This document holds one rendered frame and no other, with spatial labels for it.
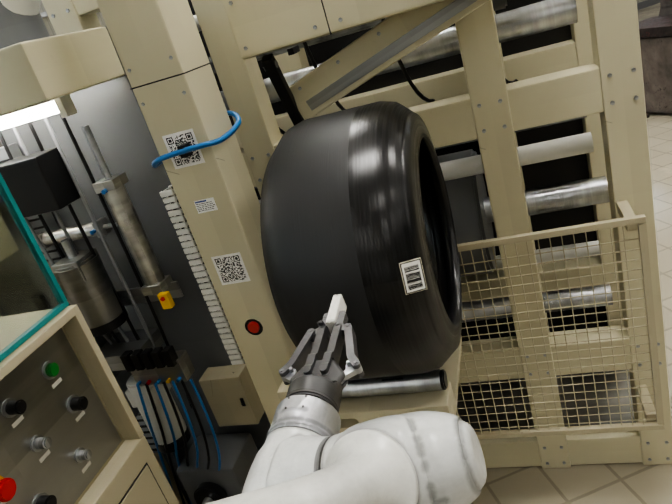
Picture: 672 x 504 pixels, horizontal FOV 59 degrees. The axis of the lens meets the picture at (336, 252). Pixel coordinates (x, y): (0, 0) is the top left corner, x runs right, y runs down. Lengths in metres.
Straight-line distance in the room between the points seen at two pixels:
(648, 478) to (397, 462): 1.81
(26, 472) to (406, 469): 0.93
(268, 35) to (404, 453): 1.08
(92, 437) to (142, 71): 0.81
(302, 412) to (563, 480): 1.67
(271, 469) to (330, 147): 0.64
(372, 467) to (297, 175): 0.67
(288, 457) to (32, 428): 0.78
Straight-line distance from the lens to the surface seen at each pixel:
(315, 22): 1.43
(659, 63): 5.96
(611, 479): 2.35
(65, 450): 1.45
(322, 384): 0.81
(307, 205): 1.09
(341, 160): 1.10
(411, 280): 1.05
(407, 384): 1.34
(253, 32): 1.47
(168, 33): 1.27
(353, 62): 1.56
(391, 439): 0.60
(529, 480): 2.36
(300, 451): 0.70
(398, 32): 1.53
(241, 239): 1.34
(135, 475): 1.55
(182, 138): 1.30
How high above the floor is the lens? 1.70
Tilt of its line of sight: 22 degrees down
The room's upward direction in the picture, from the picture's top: 17 degrees counter-clockwise
